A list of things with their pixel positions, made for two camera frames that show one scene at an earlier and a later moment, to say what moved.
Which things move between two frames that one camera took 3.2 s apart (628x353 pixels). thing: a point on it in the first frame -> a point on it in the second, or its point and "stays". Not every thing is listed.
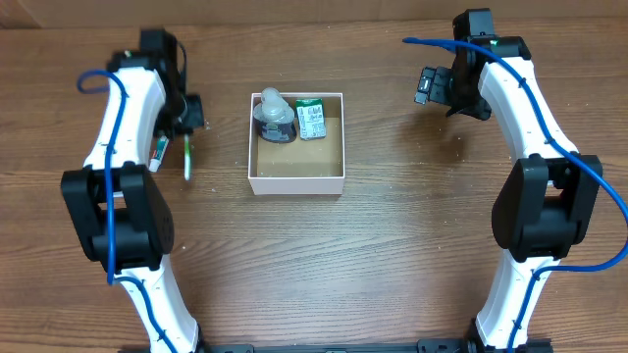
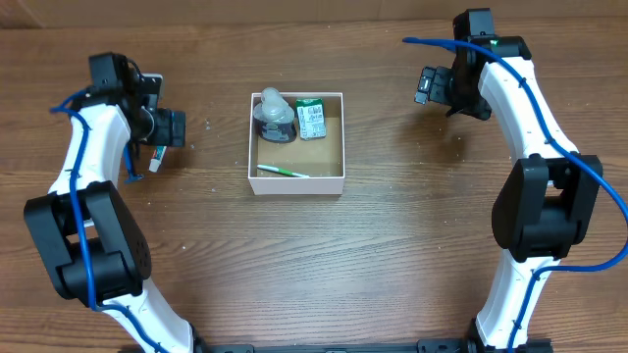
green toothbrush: [186, 157] -> [281, 171]
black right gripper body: [456, 90] stays
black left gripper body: [179, 111] -> [154, 126]
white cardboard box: [296, 144] stays
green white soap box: [311, 119] stays
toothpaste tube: [162, 146] stays
